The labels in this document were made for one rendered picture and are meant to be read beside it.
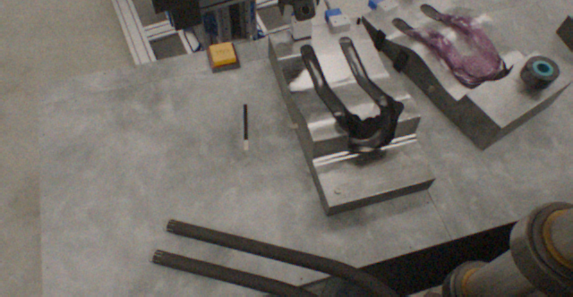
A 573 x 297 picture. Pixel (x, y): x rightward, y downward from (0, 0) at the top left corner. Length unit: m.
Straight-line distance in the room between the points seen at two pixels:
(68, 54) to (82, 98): 1.29
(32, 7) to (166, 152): 1.89
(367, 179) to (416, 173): 0.12
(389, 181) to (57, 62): 1.92
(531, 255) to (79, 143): 1.00
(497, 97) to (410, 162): 0.27
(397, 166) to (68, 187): 0.77
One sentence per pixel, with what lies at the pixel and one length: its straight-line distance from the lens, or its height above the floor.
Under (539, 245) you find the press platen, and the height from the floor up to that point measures 1.29.
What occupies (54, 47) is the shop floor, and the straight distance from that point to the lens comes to 2.65.
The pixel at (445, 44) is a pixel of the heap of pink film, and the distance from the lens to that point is 1.25.
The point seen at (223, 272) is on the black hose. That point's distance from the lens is 0.96.
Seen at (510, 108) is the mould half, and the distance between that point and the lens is 1.21.
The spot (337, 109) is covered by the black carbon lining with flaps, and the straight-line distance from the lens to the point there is 1.06.
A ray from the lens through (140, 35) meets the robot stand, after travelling 2.25.
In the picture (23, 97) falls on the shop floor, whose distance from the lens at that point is 2.49.
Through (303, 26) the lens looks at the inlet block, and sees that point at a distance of 1.18.
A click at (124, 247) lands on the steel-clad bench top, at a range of 1.07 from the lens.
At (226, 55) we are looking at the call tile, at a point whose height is 0.84.
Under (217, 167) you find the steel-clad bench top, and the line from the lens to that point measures 1.11.
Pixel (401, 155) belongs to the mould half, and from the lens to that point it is 1.09.
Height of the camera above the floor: 1.78
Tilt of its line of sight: 59 degrees down
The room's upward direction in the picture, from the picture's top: 3 degrees clockwise
